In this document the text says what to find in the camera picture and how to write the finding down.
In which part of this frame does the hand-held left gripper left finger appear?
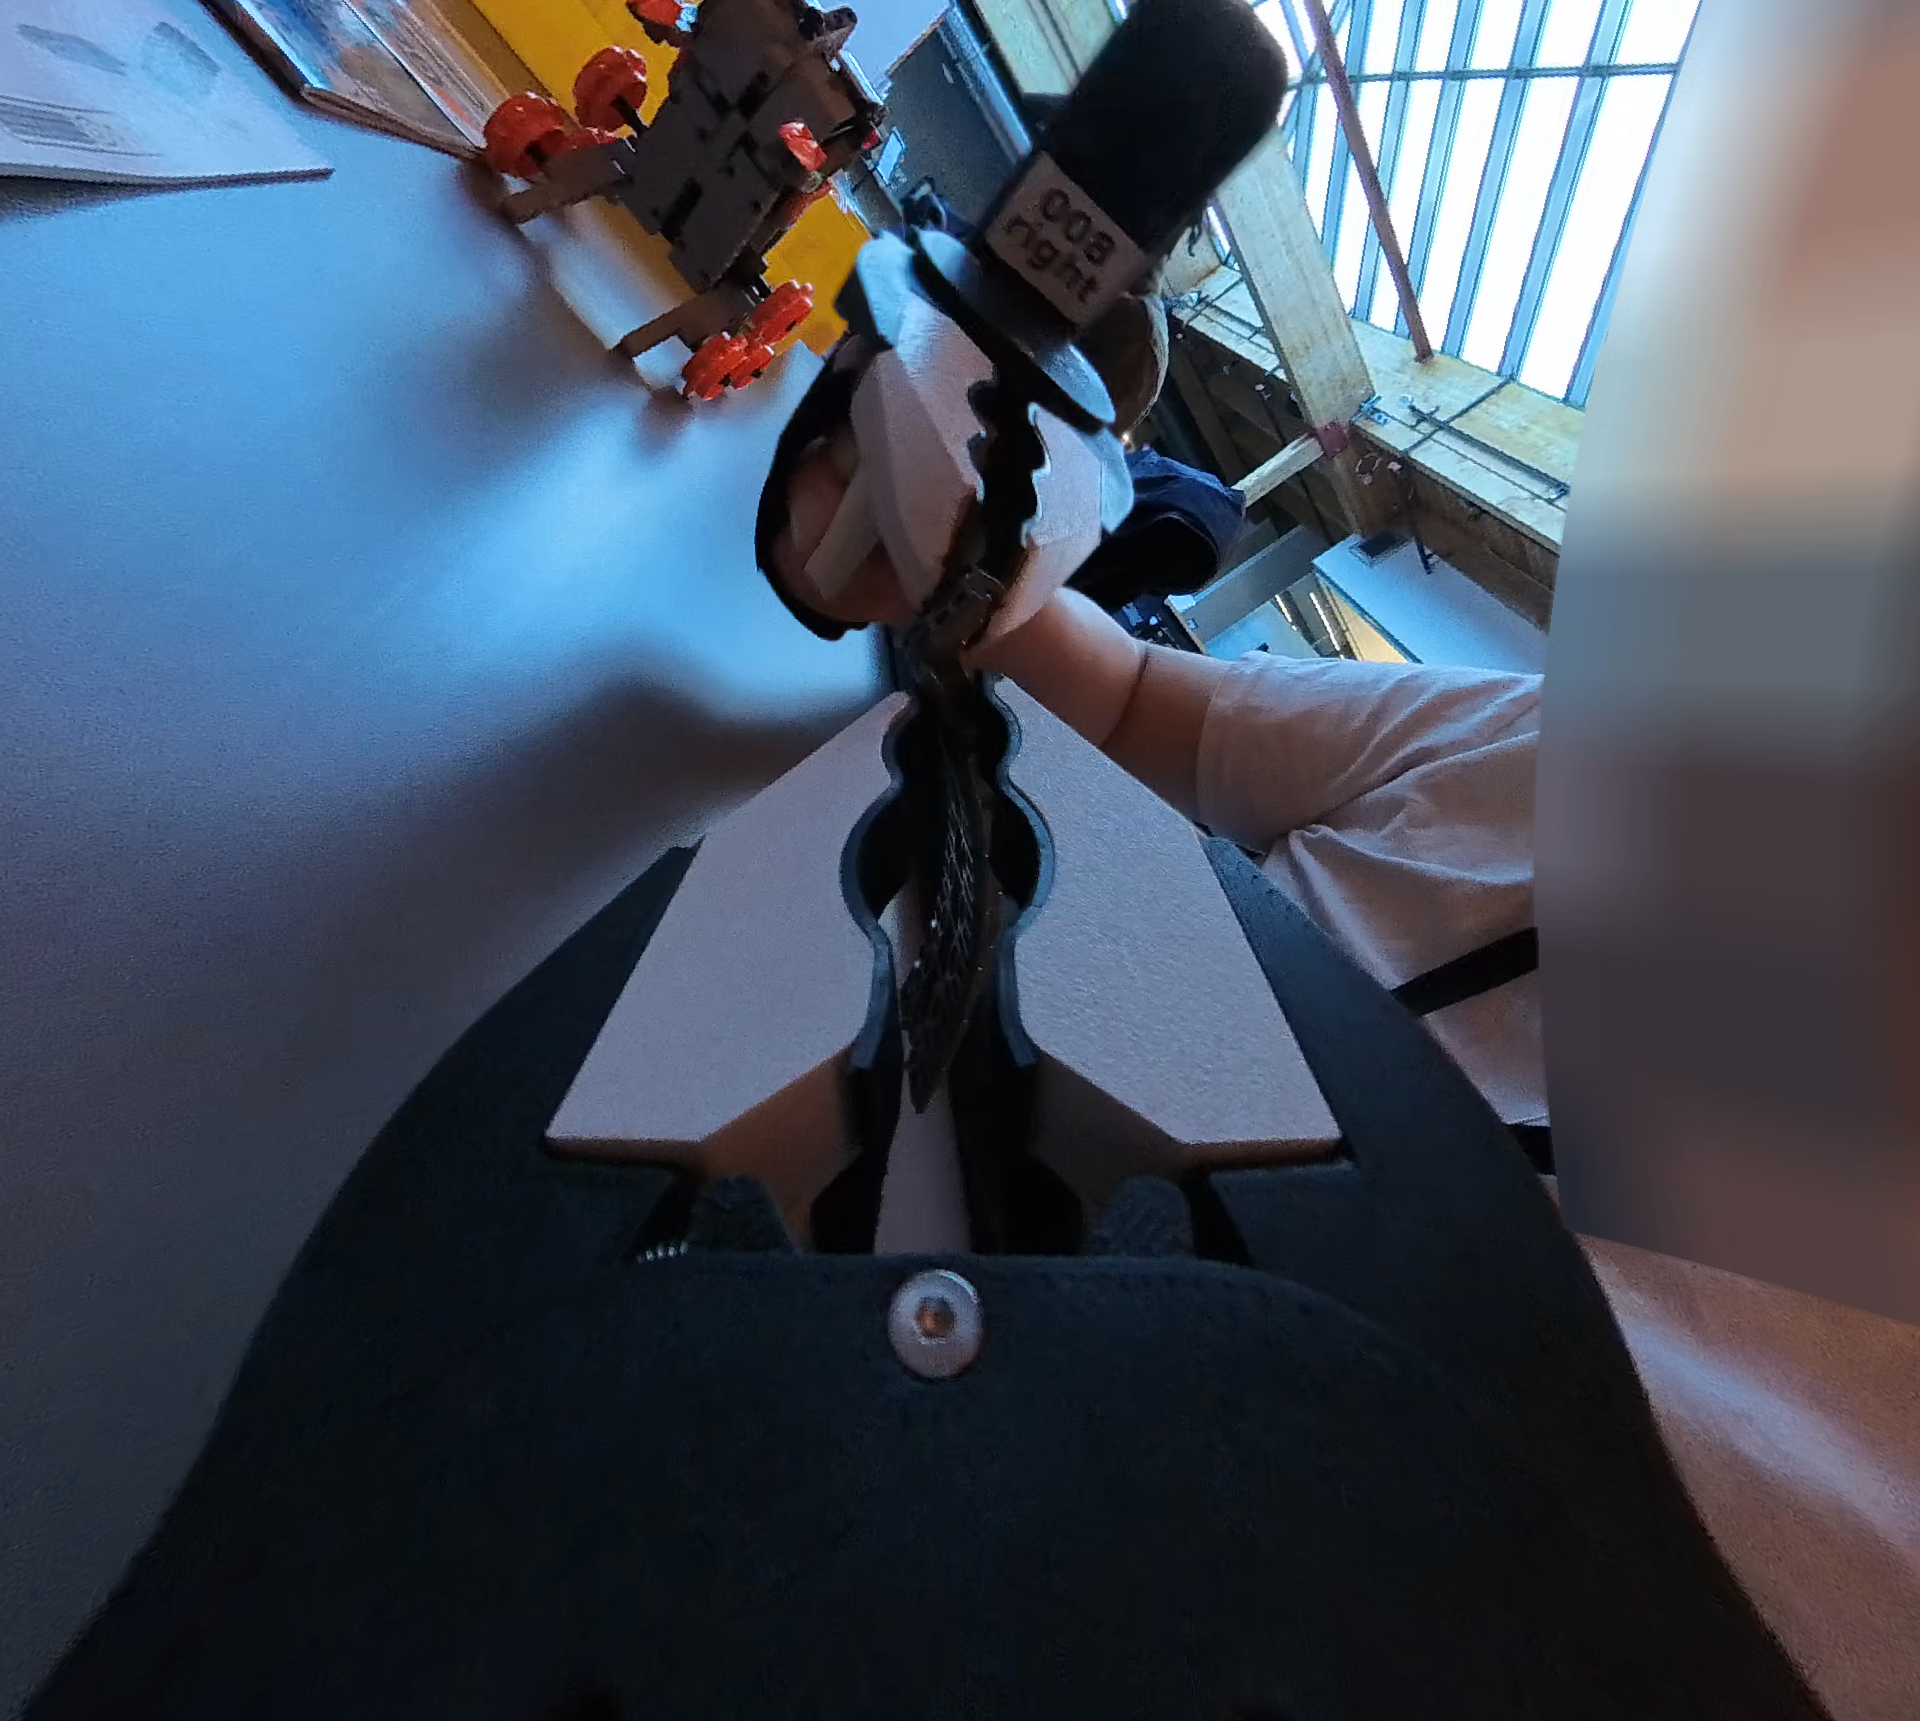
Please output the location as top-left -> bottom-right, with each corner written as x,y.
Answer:
543,687 -> 912,1247

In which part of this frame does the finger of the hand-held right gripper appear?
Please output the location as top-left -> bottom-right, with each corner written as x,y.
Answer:
963,416 -> 1137,660
851,314 -> 1000,624

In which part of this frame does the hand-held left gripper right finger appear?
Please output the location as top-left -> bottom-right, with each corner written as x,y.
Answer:
994,680 -> 1344,1192

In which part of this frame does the grey toy track chain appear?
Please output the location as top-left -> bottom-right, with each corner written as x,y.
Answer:
887,566 -> 1009,1118

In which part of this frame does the person's right forearm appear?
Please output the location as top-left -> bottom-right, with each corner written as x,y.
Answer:
972,589 -> 1210,840

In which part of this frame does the grey desk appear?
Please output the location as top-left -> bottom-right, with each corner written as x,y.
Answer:
0,0 -> 931,1721

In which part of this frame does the person's right hand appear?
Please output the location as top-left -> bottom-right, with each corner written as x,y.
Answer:
779,439 -> 909,642

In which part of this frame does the dark blue bag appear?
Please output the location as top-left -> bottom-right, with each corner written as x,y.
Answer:
1079,447 -> 1249,616

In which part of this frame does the thin red rod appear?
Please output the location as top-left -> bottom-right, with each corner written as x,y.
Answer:
1235,0 -> 1437,361

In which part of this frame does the grey orange toy robot chassis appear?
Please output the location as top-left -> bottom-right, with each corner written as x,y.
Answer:
479,0 -> 890,407

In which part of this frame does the open instruction booklet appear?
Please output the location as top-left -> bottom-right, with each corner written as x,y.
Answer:
0,0 -> 336,189

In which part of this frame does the black strap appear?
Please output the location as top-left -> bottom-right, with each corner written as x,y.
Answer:
1392,927 -> 1548,1020

